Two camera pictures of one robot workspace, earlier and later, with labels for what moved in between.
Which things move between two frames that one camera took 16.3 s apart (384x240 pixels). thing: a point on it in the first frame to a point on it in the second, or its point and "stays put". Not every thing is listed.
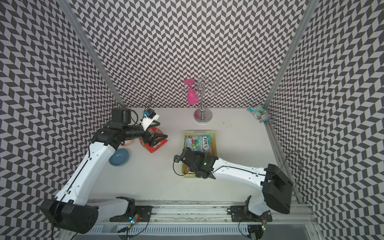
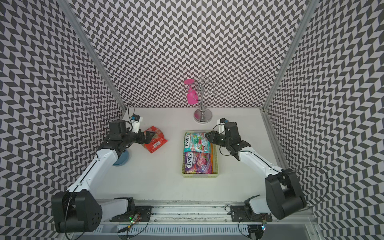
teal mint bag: [260, 113] to [197, 142]
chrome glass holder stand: [203, 115] stays put
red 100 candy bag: [153, 148] stays put
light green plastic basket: [186, 172] stays put
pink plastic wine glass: [192, 97] stays put
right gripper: [201, 154] to [213, 137]
